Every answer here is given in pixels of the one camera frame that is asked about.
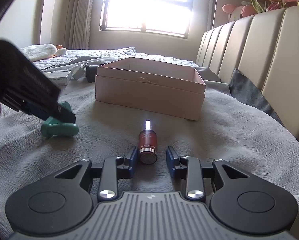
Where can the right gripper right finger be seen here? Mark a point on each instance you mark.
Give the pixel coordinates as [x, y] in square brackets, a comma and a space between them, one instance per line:
[192, 171]

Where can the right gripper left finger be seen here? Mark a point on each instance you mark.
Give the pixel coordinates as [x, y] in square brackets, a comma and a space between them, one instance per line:
[111, 171]

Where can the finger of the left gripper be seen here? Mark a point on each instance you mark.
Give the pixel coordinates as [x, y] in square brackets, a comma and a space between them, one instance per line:
[42, 112]
[64, 114]

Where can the red perfume bottle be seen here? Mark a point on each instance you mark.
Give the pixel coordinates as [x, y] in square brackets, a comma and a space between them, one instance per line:
[148, 144]

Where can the white orange plush toy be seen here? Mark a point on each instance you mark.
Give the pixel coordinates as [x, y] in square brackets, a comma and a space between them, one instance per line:
[43, 51]

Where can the white flat box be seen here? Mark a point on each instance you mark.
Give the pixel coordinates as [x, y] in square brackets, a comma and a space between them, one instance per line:
[60, 78]

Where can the white plug adapter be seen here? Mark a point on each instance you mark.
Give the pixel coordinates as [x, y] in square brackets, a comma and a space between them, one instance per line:
[79, 71]

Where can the black cube charger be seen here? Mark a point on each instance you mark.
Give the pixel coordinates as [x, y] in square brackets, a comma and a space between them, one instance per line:
[91, 72]

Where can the grey fleece blanket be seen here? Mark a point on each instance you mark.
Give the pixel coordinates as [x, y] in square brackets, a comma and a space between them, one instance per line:
[227, 129]

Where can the quilted grey bed cover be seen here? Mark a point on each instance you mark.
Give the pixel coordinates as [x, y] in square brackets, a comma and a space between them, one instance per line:
[118, 54]

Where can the pink cardboard box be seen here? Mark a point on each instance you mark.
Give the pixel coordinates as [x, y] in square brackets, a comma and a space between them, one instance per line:
[155, 86]

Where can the dark grey cloth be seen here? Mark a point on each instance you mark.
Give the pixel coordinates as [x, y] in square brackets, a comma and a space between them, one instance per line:
[243, 90]

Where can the beige curtain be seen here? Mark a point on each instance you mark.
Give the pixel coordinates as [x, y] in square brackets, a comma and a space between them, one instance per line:
[77, 25]

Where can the beige padded headboard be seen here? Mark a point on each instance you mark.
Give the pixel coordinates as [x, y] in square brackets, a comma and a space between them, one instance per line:
[265, 49]

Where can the barred window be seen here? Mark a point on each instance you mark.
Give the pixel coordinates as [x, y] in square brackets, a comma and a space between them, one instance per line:
[163, 17]

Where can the pink plush bunny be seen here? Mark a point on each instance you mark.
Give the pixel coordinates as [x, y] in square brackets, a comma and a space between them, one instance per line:
[235, 13]

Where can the potted plant pink leaves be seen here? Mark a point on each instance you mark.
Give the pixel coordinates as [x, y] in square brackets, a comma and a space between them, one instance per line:
[270, 5]

